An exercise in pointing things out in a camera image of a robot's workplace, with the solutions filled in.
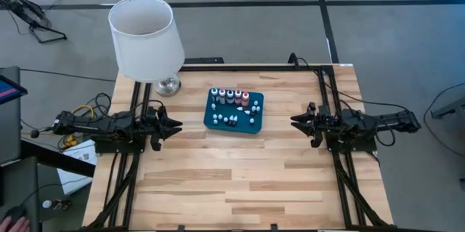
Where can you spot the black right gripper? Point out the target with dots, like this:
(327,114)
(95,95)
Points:
(325,123)

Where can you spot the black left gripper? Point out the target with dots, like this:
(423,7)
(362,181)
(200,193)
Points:
(157,126)

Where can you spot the large pink food colouring bottle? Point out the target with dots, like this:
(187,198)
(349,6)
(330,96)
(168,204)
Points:
(222,92)

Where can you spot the blue plastic tray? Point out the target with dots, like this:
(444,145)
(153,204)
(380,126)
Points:
(239,126)

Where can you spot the large black food colouring bottle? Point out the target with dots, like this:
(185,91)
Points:
(230,94)

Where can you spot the large red food colouring bottle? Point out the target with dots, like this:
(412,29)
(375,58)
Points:
(238,94)

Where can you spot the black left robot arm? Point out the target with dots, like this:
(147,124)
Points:
(101,124)

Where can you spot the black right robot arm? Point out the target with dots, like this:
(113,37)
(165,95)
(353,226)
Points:
(363,123)

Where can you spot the black flat box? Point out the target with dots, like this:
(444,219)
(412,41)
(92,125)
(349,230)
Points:
(203,60)

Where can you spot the white shade table lamp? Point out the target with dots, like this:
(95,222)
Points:
(145,54)

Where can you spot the black table clamp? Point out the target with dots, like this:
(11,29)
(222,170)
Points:
(274,227)
(181,228)

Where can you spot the white paper sheet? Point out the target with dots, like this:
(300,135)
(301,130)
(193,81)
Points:
(78,181)

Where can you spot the black beam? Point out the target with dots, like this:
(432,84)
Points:
(54,157)

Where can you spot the black round plug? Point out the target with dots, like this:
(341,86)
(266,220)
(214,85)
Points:
(35,134)

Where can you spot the screen with blue picture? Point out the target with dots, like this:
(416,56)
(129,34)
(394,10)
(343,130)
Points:
(9,92)

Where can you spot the black computer mouse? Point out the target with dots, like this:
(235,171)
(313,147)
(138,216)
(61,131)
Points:
(15,212)

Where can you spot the person's hand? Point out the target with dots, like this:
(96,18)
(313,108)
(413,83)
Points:
(14,225)

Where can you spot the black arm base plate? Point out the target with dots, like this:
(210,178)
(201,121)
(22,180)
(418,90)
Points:
(109,149)
(363,148)

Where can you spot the black aluminium table frame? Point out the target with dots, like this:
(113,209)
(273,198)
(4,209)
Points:
(254,68)

